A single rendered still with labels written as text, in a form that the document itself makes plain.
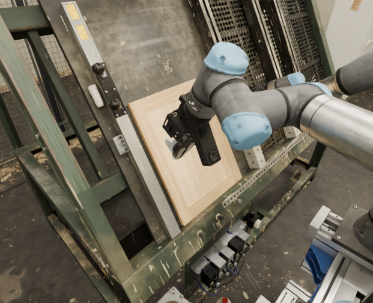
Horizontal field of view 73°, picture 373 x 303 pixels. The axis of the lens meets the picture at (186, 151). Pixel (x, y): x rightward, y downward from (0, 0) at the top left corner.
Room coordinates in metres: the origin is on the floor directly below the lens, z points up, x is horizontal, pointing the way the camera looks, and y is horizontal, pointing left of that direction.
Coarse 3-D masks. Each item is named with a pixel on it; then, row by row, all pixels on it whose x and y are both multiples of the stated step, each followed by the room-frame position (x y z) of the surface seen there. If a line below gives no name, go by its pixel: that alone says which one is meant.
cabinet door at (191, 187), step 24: (168, 96) 1.03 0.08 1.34; (144, 120) 0.90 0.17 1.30; (216, 120) 1.11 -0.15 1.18; (168, 168) 0.82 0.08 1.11; (192, 168) 0.88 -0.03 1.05; (216, 168) 0.95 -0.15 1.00; (168, 192) 0.76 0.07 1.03; (192, 192) 0.81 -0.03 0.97; (216, 192) 0.87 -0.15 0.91; (192, 216) 0.74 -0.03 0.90
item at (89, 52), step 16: (64, 16) 0.98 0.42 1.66; (80, 16) 0.99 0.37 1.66; (80, 48) 0.93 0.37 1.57; (96, 48) 0.95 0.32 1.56; (96, 80) 0.88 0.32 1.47; (112, 112) 0.83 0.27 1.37; (128, 128) 0.82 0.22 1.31; (128, 144) 0.78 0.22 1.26; (144, 160) 0.77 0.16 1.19; (144, 176) 0.73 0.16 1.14; (160, 192) 0.72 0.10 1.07; (160, 208) 0.68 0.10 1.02; (176, 224) 0.67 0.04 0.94
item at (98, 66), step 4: (96, 64) 0.79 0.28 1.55; (100, 64) 0.80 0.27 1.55; (92, 68) 0.79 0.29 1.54; (96, 68) 0.78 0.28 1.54; (100, 68) 0.79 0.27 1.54; (104, 68) 0.80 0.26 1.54; (96, 72) 0.78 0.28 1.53; (100, 72) 0.79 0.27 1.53; (104, 72) 0.89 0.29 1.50; (104, 76) 0.88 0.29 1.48
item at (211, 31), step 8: (192, 0) 1.41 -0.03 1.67; (200, 0) 1.38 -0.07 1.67; (192, 8) 1.41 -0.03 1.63; (200, 8) 1.37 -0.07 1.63; (208, 8) 1.39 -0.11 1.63; (200, 16) 1.37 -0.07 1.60; (208, 16) 1.38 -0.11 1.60; (200, 24) 1.37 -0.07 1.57; (208, 24) 1.34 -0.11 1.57; (200, 32) 1.37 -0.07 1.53; (208, 32) 1.33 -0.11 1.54; (216, 32) 1.35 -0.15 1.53; (208, 40) 1.33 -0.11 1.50; (216, 40) 1.32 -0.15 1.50; (208, 48) 1.33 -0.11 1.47; (248, 152) 1.10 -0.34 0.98; (256, 152) 1.09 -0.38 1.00; (248, 160) 1.10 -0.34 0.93; (256, 160) 1.06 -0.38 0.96; (264, 160) 1.09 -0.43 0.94
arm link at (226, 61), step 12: (216, 48) 0.47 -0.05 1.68; (228, 48) 0.48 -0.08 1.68; (240, 48) 0.49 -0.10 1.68; (204, 60) 0.48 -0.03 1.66; (216, 60) 0.45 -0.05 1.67; (228, 60) 0.44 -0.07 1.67; (240, 60) 0.46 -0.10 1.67; (204, 72) 0.47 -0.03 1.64; (216, 72) 0.45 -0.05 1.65; (228, 72) 0.44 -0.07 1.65; (240, 72) 0.45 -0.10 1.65; (204, 84) 0.46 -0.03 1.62; (216, 84) 0.43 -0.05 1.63; (204, 96) 0.47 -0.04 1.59
